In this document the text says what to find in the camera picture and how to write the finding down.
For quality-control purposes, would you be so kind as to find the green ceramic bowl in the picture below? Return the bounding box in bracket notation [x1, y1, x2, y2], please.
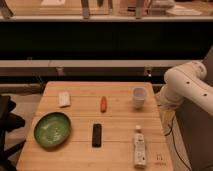
[34, 112, 72, 148]

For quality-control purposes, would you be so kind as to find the clear plastic bottle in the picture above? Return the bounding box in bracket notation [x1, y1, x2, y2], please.
[134, 125, 146, 168]

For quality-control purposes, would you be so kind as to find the black office chair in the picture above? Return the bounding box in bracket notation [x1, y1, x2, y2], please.
[0, 95, 25, 171]

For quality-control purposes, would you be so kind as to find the white ceramic cup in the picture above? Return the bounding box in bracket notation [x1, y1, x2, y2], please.
[132, 87, 147, 109]

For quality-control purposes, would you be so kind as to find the orange carrot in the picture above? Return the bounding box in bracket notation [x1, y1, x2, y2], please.
[101, 96, 107, 113]

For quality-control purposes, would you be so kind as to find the black cable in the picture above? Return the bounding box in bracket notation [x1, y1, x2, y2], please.
[163, 114, 193, 171]

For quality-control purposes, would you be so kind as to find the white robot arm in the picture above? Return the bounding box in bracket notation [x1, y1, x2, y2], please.
[157, 46, 213, 116]

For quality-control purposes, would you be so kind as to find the black remote control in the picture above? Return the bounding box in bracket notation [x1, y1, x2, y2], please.
[92, 124, 102, 147]

